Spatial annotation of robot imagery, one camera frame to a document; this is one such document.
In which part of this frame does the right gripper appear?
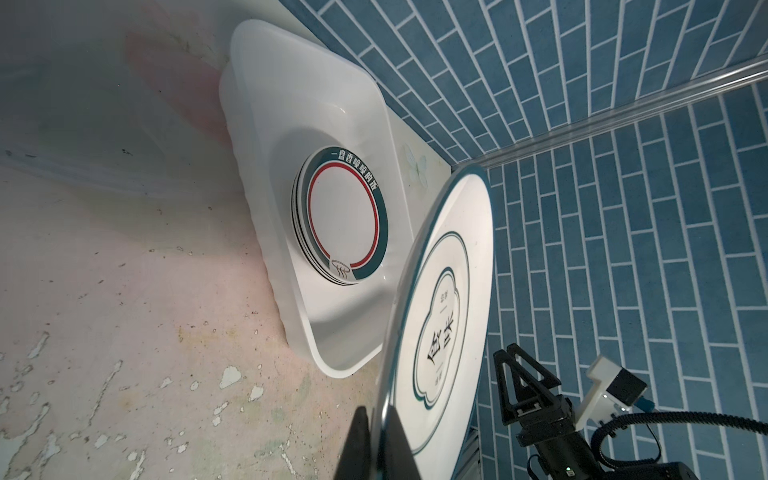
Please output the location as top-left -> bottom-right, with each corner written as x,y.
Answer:
492,343 -> 605,479

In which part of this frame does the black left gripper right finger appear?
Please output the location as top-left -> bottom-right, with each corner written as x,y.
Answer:
376,405 -> 421,480

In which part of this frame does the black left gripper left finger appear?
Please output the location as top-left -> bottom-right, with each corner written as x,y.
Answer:
334,406 -> 372,480

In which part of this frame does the flower outline white plate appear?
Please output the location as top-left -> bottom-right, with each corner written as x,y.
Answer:
369,165 -> 494,479

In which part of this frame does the green red ring plate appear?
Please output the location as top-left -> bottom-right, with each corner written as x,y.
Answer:
299,146 -> 389,284

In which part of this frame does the orange sunburst plate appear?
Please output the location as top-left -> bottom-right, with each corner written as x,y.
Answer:
291,157 -> 357,286

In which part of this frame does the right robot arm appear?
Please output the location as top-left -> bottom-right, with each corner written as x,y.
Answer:
493,344 -> 696,479

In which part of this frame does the white plastic bin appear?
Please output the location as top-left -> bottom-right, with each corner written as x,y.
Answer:
219,20 -> 414,378

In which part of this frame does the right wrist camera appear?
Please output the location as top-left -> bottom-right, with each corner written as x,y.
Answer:
574,355 -> 647,430

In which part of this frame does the aluminium frame rail right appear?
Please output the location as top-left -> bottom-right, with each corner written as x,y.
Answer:
470,54 -> 767,168

